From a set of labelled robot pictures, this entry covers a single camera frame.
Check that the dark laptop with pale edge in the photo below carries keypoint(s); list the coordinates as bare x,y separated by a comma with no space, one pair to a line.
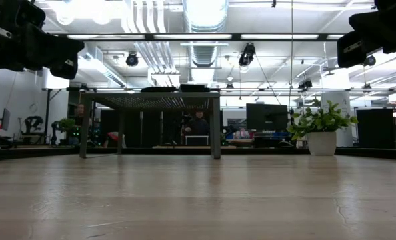
196,140

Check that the black ceiling spotlight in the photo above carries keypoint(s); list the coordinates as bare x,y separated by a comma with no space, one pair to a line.
132,59
370,61
305,84

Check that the red background item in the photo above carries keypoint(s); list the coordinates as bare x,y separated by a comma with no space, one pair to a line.
113,137

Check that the white round pillar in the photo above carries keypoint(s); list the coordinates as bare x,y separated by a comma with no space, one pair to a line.
344,101

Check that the grey monitor on arm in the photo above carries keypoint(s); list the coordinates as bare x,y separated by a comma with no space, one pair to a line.
5,119

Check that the black teardrop plate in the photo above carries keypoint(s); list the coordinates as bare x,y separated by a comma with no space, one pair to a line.
158,89

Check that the small green background plant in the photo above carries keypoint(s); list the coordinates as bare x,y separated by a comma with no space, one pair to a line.
67,126

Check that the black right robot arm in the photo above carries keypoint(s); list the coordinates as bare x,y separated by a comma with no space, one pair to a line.
393,5

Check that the black computer monitor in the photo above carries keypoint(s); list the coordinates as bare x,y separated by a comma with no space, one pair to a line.
266,116

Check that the green plant in white pot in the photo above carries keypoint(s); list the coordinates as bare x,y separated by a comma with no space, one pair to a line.
322,143

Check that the round silver air duct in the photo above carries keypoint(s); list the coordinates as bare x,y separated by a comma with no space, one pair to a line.
204,16

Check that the black overhead camera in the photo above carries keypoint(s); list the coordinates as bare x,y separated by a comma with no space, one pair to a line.
247,54

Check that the black partition panel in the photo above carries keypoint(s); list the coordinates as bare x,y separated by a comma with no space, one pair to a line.
376,128

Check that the grey perforated metal shelf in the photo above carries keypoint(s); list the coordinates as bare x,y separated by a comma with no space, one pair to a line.
151,100

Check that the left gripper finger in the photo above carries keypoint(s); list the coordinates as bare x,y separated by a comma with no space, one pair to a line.
51,56
58,43

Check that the person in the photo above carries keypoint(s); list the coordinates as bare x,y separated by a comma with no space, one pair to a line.
198,126
80,115

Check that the black aluminium rig frame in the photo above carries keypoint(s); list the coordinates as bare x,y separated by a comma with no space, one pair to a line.
236,36

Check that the white LED light strip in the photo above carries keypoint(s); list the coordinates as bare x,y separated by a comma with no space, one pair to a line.
279,36
193,36
106,36
336,36

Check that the black background robot arm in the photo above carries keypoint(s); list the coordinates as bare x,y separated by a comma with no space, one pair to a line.
34,121

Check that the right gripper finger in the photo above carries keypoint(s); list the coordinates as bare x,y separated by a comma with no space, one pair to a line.
354,46
349,63

